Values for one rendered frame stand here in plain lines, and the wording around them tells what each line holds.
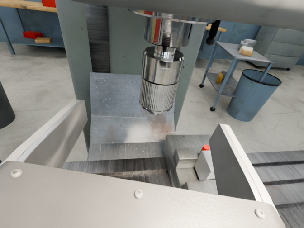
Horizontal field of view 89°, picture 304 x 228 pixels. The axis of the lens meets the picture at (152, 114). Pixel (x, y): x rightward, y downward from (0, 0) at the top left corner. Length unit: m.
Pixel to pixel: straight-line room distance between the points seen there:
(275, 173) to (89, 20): 0.74
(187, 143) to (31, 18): 4.65
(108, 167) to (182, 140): 0.23
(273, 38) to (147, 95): 5.09
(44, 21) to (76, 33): 4.20
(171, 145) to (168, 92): 0.29
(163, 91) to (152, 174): 0.34
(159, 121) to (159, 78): 0.45
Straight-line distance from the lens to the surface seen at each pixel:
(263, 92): 2.40
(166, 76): 0.17
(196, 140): 0.49
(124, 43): 0.56
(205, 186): 0.36
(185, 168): 0.42
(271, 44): 5.26
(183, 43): 0.17
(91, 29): 0.56
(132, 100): 0.60
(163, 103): 0.19
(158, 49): 0.18
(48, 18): 4.72
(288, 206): 0.63
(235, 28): 5.33
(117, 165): 0.48
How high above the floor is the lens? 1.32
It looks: 38 degrees down
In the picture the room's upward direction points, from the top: 9 degrees clockwise
